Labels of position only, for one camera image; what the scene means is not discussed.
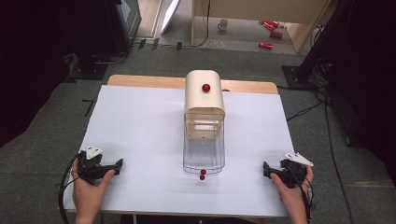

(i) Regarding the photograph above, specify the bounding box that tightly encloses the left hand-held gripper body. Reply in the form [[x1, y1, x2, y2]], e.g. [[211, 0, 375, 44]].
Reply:
[[77, 145, 117, 185]]

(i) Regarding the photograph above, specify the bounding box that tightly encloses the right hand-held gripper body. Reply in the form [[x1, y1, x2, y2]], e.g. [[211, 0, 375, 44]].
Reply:
[[277, 151, 315, 189]]

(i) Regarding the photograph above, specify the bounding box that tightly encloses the clear plastic container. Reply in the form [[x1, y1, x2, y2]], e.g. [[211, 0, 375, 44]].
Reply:
[[182, 112, 226, 175]]

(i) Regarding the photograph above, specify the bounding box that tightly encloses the cream lid with red knob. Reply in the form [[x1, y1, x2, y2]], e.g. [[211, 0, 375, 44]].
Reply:
[[183, 69, 226, 118]]

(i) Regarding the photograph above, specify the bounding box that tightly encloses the person's right hand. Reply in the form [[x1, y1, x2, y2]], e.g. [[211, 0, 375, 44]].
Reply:
[[269, 165, 316, 216]]

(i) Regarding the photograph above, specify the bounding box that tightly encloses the person's left hand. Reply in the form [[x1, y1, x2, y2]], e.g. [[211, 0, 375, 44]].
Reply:
[[71, 160, 117, 217]]

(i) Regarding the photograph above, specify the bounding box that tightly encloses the white sheet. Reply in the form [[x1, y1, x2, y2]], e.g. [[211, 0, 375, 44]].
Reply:
[[63, 84, 296, 218]]

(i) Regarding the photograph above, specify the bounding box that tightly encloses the person's dark clothing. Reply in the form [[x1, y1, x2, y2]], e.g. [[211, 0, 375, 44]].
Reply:
[[119, 214, 257, 224]]

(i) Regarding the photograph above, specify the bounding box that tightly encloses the wooden table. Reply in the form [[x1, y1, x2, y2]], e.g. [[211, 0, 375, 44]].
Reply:
[[106, 74, 279, 95]]

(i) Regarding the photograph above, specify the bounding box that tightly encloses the black stand base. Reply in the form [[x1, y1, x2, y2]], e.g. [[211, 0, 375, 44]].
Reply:
[[67, 51, 109, 81]]

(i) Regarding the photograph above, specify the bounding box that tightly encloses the black metal stand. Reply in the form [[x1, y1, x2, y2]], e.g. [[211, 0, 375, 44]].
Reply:
[[281, 0, 354, 91]]

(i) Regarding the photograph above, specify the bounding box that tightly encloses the white panel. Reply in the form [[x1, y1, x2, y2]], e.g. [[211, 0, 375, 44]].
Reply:
[[160, 0, 182, 28]]

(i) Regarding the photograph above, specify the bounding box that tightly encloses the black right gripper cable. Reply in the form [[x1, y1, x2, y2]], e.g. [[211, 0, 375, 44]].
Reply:
[[290, 167, 315, 224]]

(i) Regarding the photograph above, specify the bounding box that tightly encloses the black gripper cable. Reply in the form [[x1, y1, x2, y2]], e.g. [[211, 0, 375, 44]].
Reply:
[[290, 167, 315, 224], [57, 152, 86, 224]]

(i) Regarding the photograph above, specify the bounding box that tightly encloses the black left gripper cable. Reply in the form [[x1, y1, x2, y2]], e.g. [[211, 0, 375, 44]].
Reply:
[[57, 152, 86, 224]]

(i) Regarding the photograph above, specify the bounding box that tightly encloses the black floor cable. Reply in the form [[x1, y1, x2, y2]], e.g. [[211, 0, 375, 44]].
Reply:
[[285, 90, 356, 224]]

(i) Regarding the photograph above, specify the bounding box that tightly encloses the black hanging cable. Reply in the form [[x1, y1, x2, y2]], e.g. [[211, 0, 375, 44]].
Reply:
[[191, 0, 212, 49]]

